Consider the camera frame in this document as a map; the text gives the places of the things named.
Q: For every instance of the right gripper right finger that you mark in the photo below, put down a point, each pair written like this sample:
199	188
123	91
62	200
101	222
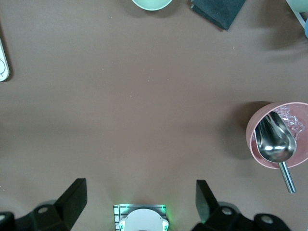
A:
208	207

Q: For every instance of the dark grey folded cloth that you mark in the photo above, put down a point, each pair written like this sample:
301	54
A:
216	12

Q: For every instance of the metal scoop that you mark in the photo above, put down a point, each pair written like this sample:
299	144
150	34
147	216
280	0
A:
274	144

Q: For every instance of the pale green cup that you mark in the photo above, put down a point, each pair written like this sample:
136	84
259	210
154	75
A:
300	4

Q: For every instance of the light green bowl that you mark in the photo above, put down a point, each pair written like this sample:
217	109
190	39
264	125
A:
151	4

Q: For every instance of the pink bowl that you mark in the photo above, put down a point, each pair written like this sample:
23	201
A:
251	130

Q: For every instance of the clear ice cubes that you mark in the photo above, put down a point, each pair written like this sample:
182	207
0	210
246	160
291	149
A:
293	122

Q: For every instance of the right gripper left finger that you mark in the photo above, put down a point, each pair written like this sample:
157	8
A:
72	202

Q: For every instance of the beige bear print tray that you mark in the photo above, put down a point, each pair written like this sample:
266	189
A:
3	62

